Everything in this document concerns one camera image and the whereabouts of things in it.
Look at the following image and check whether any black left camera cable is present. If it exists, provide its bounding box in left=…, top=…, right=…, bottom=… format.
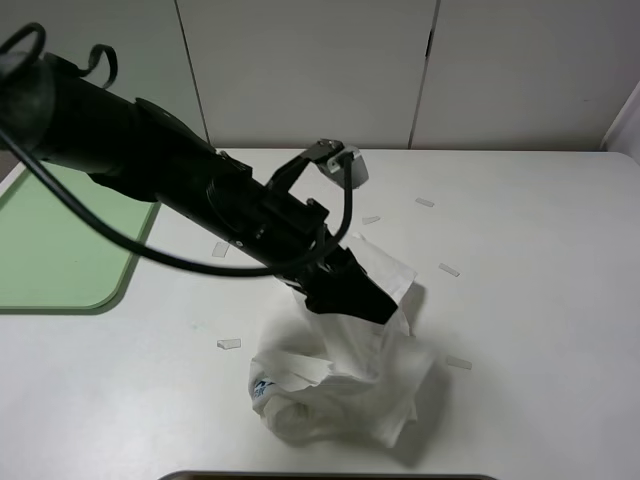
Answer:
left=0, top=22, right=356, bottom=278

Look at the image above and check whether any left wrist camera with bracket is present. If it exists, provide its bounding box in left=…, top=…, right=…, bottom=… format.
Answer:
left=267, top=139, right=369, bottom=193

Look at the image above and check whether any green plastic tray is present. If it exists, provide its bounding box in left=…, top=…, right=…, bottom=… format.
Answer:
left=1, top=171, right=138, bottom=315

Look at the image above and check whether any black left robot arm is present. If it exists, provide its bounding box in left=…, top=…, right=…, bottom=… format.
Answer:
left=1, top=50, right=397, bottom=324

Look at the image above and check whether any clear tape strip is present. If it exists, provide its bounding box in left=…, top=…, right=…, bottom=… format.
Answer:
left=446, top=356, right=472, bottom=370
left=216, top=338, right=242, bottom=350
left=415, top=198, right=435, bottom=208
left=438, top=263, right=460, bottom=277
left=211, top=242, right=229, bottom=258
left=362, top=216, right=381, bottom=225

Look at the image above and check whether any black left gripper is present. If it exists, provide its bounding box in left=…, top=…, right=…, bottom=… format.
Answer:
left=234, top=197, right=398, bottom=325

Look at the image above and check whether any white short sleeve t-shirt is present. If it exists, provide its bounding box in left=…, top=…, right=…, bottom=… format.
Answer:
left=248, top=232, right=441, bottom=449

